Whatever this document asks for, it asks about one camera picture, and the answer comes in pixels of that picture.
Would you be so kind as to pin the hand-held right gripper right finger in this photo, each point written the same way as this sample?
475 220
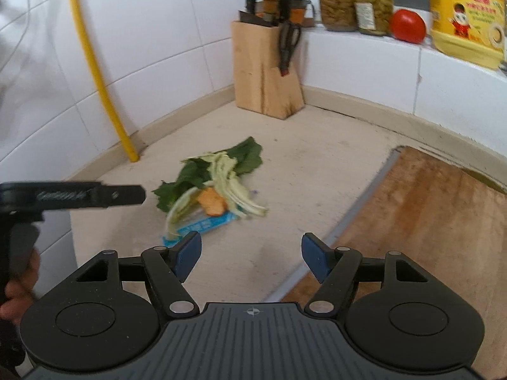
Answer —
317 257

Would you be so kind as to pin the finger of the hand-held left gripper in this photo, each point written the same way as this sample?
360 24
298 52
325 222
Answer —
124 195

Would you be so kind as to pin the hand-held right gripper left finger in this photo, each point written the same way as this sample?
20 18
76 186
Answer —
188 255

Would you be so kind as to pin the blue white wrapper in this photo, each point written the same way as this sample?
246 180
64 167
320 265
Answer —
214 223

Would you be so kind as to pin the white-stemmed vegetable leaf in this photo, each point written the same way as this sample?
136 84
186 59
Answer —
178 209

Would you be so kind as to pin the large green leaf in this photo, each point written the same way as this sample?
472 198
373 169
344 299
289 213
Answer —
190 174

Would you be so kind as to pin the person's left hand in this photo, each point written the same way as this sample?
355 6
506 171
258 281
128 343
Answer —
23 297

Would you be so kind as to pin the orange peel piece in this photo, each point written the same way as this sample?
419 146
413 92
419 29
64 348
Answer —
212 202

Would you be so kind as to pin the pale napa cabbage leaf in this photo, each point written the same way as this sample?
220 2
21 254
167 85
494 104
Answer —
233 186

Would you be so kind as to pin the wooden cutting board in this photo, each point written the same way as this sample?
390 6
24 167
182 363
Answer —
416 225

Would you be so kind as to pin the yellow pipe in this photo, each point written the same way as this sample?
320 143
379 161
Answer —
99 87

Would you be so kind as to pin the wooden knife block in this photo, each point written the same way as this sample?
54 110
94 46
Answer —
257 75

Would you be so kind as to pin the black scissors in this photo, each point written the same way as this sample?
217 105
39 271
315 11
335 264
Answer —
289 47

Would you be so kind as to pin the steel cleaver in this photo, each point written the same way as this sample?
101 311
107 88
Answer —
249 16

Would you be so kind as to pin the red tomato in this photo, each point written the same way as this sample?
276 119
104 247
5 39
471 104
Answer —
408 27

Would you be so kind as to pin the glass jar of pale pickles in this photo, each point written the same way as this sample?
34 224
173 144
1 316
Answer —
338 8

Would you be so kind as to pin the orange-lidded glass jar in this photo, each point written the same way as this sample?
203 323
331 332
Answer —
374 8

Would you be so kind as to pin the yellow oil bottle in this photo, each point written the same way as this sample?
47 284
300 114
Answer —
467 16

